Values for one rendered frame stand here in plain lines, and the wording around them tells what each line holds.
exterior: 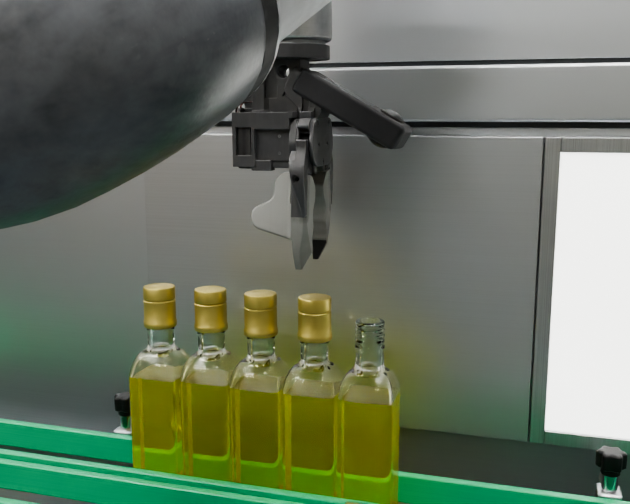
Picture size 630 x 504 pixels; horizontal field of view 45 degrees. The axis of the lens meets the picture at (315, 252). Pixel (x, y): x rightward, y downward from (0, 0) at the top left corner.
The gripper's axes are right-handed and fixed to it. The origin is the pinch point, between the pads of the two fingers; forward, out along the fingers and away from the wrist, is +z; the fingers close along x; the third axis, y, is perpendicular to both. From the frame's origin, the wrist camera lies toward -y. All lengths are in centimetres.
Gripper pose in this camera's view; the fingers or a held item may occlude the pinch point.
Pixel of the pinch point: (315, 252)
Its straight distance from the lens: 75.9
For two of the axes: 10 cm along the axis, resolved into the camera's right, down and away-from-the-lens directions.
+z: 0.1, 9.8, 1.8
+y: -9.6, -0.5, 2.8
